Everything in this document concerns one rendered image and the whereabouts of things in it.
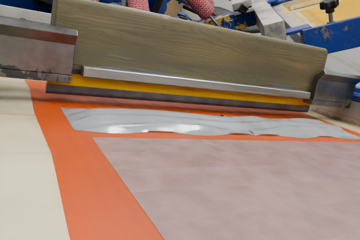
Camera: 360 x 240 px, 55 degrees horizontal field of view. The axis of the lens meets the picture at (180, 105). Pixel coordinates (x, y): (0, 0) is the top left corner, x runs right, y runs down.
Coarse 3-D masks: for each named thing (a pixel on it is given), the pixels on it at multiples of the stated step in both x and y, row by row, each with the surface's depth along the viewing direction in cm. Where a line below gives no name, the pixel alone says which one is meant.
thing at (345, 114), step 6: (354, 102) 54; (312, 108) 61; (318, 108) 60; (324, 108) 59; (330, 108) 58; (336, 108) 57; (342, 108) 56; (348, 108) 55; (354, 108) 54; (324, 114) 59; (330, 114) 58; (336, 114) 57; (342, 114) 56; (348, 114) 55; (354, 114) 54; (342, 120) 56; (348, 120) 55; (354, 120) 54
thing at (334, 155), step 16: (224, 112) 45; (240, 112) 47; (256, 112) 49; (272, 112) 52; (288, 112) 54; (272, 144) 33; (288, 144) 35; (304, 144) 36; (320, 144) 37; (336, 144) 38; (352, 144) 40; (304, 160) 30; (320, 160) 31; (336, 160) 32; (352, 160) 33; (336, 176) 27; (352, 176) 28
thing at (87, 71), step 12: (84, 72) 35; (96, 72) 35; (108, 72) 36; (120, 72) 36; (132, 72) 37; (144, 72) 39; (168, 84) 39; (180, 84) 40; (192, 84) 41; (204, 84) 41; (216, 84) 42; (228, 84) 43; (240, 84) 44; (288, 96) 48; (300, 96) 49
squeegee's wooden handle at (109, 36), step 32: (64, 0) 33; (96, 32) 35; (128, 32) 37; (160, 32) 39; (192, 32) 40; (224, 32) 42; (96, 64) 36; (128, 64) 38; (160, 64) 40; (192, 64) 41; (224, 64) 43; (256, 64) 46; (288, 64) 48; (320, 64) 51
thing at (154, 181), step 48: (48, 96) 37; (48, 144) 23; (96, 144) 25; (144, 144) 27; (192, 144) 29; (240, 144) 31; (96, 192) 18; (144, 192) 19; (192, 192) 20; (240, 192) 21; (288, 192) 22; (336, 192) 24
